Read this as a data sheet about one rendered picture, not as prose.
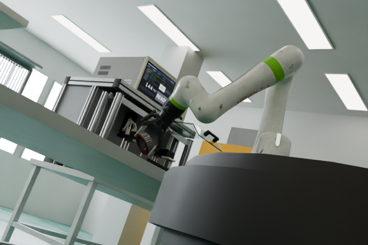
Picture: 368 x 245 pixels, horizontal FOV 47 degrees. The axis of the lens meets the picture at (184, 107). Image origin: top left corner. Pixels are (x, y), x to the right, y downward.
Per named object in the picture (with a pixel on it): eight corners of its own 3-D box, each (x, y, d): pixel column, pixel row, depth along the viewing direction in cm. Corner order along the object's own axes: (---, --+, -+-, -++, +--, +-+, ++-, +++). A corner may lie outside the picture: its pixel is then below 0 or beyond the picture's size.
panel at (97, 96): (157, 182, 251) (173, 135, 259) (75, 142, 203) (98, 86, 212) (156, 181, 252) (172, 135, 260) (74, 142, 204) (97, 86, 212)
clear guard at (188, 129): (222, 151, 229) (225, 141, 230) (199, 135, 211) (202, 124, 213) (176, 144, 249) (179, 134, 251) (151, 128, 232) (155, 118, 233)
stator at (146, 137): (149, 147, 187) (156, 144, 188) (136, 129, 191) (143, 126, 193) (145, 161, 195) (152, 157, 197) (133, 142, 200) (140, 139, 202)
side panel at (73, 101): (75, 147, 205) (100, 88, 214) (70, 145, 202) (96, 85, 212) (42, 140, 222) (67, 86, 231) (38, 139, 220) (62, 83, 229)
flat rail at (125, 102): (189, 146, 247) (190, 141, 247) (118, 100, 202) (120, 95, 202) (187, 146, 247) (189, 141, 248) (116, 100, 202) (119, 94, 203)
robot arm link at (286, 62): (305, 70, 188) (288, 48, 191) (314, 57, 176) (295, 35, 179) (272, 90, 184) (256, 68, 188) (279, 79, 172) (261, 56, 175)
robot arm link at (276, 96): (274, 179, 188) (293, 72, 205) (282, 172, 172) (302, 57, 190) (245, 172, 189) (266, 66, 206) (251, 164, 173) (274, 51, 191)
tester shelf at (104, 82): (194, 139, 251) (196, 132, 252) (118, 87, 201) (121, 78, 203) (141, 130, 278) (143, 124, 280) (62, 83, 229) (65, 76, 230)
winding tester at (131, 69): (182, 124, 246) (193, 92, 252) (134, 91, 214) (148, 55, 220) (135, 118, 270) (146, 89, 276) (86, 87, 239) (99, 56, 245)
